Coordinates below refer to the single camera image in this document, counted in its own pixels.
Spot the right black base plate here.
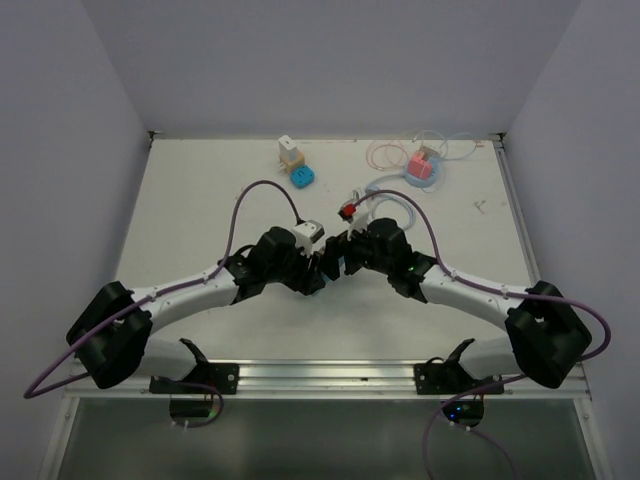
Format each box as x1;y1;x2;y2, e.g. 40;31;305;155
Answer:
413;357;504;395

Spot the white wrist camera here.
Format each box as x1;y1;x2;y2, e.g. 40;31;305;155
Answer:
291;220;325;256
338;199;370;239

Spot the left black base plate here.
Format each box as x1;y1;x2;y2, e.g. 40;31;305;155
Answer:
149;362;240;395

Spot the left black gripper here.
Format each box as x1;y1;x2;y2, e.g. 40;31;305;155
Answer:
265;241;325;295

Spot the aluminium front rail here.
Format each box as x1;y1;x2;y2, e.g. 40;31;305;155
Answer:
63;360;591;400

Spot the light blue round socket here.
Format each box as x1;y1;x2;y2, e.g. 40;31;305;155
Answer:
402;157;445;192

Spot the teal power strip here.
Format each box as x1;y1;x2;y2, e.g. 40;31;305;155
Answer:
315;252;344;294

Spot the tan wooden socket cube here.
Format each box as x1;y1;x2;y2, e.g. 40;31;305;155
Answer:
278;151;306;175

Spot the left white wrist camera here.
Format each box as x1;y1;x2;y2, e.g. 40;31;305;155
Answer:
291;220;325;256

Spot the white charger plug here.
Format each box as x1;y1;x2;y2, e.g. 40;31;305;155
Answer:
278;135;299;157

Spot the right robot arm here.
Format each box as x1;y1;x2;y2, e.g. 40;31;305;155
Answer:
320;218;592;393

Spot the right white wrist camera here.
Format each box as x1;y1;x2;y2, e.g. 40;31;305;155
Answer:
338;199;370;239

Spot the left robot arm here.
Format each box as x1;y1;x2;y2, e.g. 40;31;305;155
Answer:
67;221;325;393

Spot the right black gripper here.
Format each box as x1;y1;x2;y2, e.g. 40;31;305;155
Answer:
321;219;393;281

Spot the pink cube plug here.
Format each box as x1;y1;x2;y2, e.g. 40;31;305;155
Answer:
405;151;434;182

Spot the light blue cord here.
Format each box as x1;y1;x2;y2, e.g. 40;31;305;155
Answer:
364;159;449;234

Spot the blue square adapter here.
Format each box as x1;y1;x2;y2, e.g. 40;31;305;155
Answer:
289;165;315;189

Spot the right side aluminium rail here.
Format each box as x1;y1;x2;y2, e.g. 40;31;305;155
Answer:
491;134;540;282

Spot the aluminium rail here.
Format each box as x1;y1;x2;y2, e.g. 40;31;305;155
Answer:
63;360;591;400
491;134;540;282

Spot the thin white wire coil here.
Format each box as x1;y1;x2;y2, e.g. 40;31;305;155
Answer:
414;128;485;164

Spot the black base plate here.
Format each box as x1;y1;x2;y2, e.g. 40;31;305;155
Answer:
413;357;504;395
149;362;240;395

